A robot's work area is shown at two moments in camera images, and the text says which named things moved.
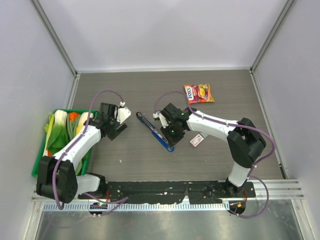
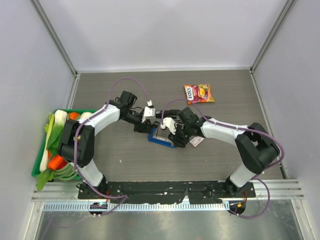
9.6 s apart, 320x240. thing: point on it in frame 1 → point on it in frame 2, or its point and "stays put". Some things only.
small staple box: [197, 140] stays put
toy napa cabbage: [84, 117] stays put
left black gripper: [114, 132] → [145, 127]
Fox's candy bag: [199, 93] stays put
